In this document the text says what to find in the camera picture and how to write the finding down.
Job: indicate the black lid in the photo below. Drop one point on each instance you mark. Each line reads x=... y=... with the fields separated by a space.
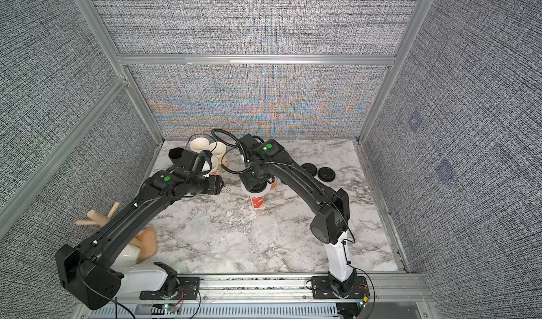
x=258 y=188
x=326 y=174
x=310 y=168

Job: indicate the wooden peg rack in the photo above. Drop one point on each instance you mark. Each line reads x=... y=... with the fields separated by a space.
x=143 y=246

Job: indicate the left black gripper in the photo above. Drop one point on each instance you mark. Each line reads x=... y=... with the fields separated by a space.
x=214 y=184

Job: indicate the black lid back right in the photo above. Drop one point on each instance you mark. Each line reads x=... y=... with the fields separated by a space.
x=326 y=174

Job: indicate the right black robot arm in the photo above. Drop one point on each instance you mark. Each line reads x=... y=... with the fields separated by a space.
x=266 y=160

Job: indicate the black cylindrical cup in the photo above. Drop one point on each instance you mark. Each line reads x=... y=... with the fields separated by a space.
x=175 y=155

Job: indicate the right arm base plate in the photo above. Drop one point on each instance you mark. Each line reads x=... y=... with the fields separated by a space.
x=328 y=287

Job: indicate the black lid back middle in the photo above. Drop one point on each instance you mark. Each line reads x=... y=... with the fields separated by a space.
x=310 y=168

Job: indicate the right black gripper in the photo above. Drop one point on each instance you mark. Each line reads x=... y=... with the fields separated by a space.
x=256 y=187

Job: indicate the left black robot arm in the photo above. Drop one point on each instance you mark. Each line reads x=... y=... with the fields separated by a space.
x=86 y=270

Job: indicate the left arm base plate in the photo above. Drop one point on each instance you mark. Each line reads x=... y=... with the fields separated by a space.
x=183 y=288

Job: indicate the red paper cup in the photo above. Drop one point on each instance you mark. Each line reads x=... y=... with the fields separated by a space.
x=257 y=202

